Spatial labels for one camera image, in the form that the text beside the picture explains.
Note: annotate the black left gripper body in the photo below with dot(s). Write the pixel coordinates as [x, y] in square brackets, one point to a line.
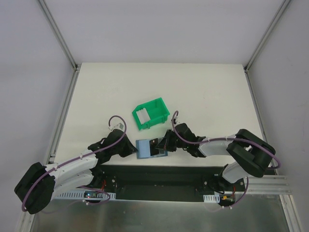
[127, 147]

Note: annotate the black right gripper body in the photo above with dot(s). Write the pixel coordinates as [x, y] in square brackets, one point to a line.
[166, 142]

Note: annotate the black VIP credit card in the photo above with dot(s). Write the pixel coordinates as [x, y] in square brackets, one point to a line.
[153, 150]

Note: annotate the blue leather card holder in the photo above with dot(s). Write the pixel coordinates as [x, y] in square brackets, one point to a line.
[143, 148]

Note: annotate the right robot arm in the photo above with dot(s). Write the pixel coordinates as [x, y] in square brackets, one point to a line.
[252, 156]

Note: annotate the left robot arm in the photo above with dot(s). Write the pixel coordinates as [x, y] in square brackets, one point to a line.
[41, 183]

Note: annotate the green plastic bin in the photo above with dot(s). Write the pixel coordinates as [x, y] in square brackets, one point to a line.
[150, 114]

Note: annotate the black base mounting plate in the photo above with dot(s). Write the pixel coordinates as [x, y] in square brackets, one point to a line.
[160, 183]

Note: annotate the right white cable duct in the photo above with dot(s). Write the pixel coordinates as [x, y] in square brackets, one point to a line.
[215, 198]

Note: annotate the white cable duct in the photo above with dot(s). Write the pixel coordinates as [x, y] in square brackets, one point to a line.
[83, 194]
[215, 198]

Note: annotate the left white cable duct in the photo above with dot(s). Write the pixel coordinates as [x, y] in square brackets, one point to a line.
[83, 194]

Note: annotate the right aluminium frame post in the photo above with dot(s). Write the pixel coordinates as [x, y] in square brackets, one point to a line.
[268, 32]

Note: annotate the aluminium frame post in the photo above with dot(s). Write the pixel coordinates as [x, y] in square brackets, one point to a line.
[268, 32]
[57, 33]

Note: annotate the aluminium front rail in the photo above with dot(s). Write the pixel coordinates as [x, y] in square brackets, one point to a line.
[269, 184]

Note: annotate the left aluminium frame post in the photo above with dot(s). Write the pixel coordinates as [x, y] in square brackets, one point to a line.
[57, 33]

